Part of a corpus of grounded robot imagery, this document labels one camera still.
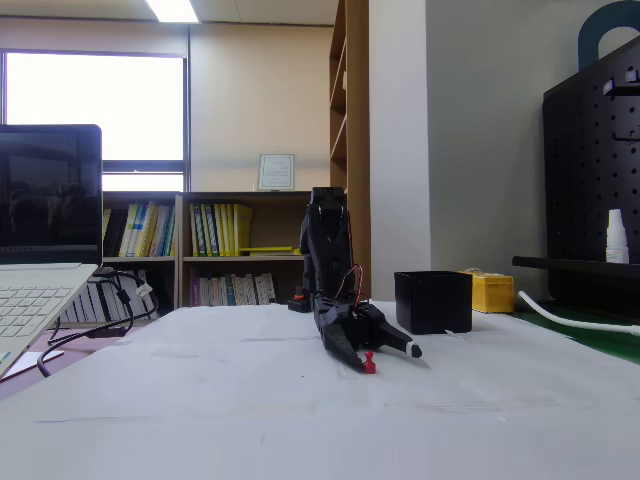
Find white paper sheets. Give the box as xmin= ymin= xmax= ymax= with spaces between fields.
xmin=0 ymin=298 xmax=640 ymax=480

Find dark blue arch shape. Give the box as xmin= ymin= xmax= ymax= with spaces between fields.
xmin=577 ymin=0 xmax=640 ymax=72

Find yellow cardboard box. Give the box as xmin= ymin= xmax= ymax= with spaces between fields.
xmin=458 ymin=269 xmax=515 ymax=315

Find red servo wire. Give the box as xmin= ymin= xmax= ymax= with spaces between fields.
xmin=343 ymin=263 xmax=367 ymax=312

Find tall wooden bookshelf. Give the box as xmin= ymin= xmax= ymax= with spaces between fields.
xmin=328 ymin=0 xmax=372 ymax=303

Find row of white patterned books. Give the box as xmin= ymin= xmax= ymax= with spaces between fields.
xmin=191 ymin=272 xmax=278 ymax=308

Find flat yellow book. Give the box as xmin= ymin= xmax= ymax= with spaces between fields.
xmin=238 ymin=245 xmax=304 ymax=258

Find row of yellow books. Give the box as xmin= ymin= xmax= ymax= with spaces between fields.
xmin=189 ymin=202 xmax=255 ymax=258

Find thin black cable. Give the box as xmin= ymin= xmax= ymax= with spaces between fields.
xmin=99 ymin=269 xmax=161 ymax=322

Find white paper slip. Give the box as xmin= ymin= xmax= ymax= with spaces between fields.
xmin=0 ymin=349 xmax=67 ymax=382

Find thick black cable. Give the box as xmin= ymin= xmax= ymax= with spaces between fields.
xmin=37 ymin=269 xmax=136 ymax=379

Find row of white binders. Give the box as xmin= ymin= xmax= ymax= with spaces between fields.
xmin=63 ymin=269 xmax=162 ymax=324

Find black pegboard stand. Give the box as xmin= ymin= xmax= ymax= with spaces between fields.
xmin=512 ymin=34 xmax=640 ymax=312

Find white power cable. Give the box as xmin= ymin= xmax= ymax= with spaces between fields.
xmin=517 ymin=290 xmax=640 ymax=337

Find white laptop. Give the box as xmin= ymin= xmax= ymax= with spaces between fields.
xmin=0 ymin=124 xmax=104 ymax=379

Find window with dark frame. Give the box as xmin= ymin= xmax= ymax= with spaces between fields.
xmin=0 ymin=48 xmax=191 ymax=194

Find row of mixed colour books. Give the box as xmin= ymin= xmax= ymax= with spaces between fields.
xmin=102 ymin=201 xmax=178 ymax=259

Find ceiling light panel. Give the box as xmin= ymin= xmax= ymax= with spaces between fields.
xmin=144 ymin=0 xmax=202 ymax=24

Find white dropper bottle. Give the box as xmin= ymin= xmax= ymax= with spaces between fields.
xmin=605 ymin=209 xmax=631 ymax=265

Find black square container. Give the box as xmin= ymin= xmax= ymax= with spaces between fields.
xmin=393 ymin=270 xmax=474 ymax=336

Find low wooden bookshelf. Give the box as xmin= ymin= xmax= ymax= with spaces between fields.
xmin=102 ymin=190 xmax=324 ymax=327

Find framed white certificate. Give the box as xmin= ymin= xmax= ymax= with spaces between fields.
xmin=257 ymin=153 xmax=296 ymax=193

